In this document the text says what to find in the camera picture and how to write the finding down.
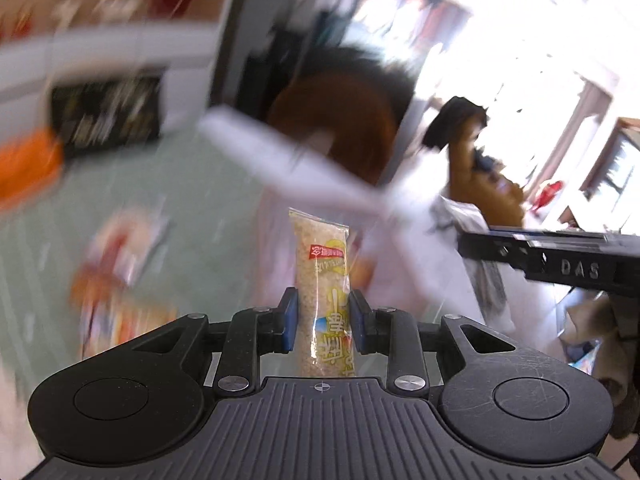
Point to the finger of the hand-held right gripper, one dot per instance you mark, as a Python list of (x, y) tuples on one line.
[(490, 250)]

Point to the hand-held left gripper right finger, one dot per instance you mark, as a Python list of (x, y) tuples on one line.
[(357, 325)]

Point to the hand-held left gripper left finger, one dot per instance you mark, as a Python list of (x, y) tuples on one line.
[(290, 320)]

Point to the rice cracker stick packet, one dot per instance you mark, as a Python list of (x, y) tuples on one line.
[(325, 270)]

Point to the brown massage chair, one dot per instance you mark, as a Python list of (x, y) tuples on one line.
[(495, 200)]

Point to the white paper table mat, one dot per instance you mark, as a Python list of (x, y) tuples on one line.
[(530, 310)]

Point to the red object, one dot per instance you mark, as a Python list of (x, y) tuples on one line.
[(547, 194)]

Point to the dark blue garment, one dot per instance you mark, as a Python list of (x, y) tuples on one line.
[(482, 162)]

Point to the dark jacket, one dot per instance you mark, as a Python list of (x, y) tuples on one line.
[(455, 120)]

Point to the red snack packet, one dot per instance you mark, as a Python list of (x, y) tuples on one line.
[(115, 320)]

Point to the black snack bag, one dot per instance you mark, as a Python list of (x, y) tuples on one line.
[(110, 115)]

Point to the orange packet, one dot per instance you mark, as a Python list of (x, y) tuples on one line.
[(25, 170)]

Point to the white sideboard cabinet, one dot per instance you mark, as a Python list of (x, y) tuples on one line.
[(125, 45)]

